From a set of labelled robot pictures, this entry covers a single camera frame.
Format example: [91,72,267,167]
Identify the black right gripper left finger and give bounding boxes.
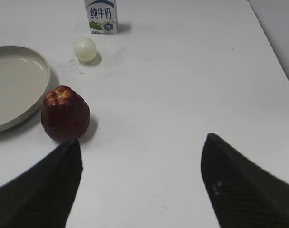
[0,138,83,228]

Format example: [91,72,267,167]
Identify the dark red wax apple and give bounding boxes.
[41,85,91,141]

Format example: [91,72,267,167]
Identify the white blue milk carton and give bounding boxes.
[84,0,118,34]

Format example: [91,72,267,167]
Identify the white egg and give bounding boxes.
[73,37,97,62]

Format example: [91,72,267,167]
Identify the beige round plate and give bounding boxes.
[0,46,52,132]

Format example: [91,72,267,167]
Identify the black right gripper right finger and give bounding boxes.
[201,133,289,228]

